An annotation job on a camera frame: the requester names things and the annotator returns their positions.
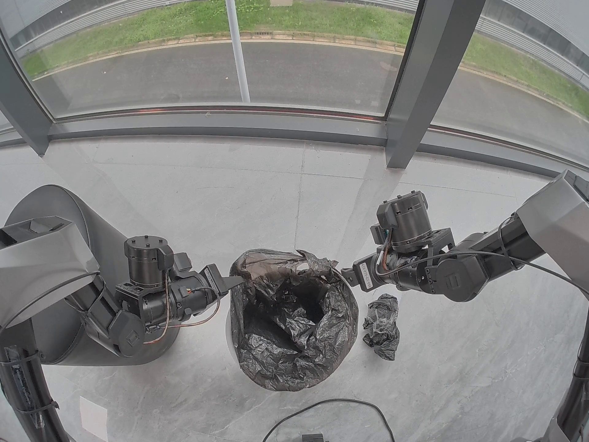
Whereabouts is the dark grey round chair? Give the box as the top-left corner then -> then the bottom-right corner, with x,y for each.
7,184 -> 182,367

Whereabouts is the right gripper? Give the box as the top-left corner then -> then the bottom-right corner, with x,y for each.
341,251 -> 418,294

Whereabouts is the white trash bin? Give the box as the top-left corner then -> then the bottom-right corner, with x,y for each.
224,308 -> 241,368

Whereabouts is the black plastic bag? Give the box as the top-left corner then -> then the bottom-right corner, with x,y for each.
229,248 -> 360,392

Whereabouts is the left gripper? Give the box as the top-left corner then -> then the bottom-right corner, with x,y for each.
138,264 -> 227,326

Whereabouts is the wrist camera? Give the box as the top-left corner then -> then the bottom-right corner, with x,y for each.
172,252 -> 193,278
370,222 -> 392,247

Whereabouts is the window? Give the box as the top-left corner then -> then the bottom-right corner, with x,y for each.
0,0 -> 589,188

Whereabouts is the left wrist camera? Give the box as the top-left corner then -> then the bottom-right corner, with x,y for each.
172,252 -> 193,278

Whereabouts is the crumpled black plastic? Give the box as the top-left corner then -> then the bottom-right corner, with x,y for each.
363,293 -> 400,362

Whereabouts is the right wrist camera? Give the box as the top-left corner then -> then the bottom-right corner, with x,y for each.
370,222 -> 392,247

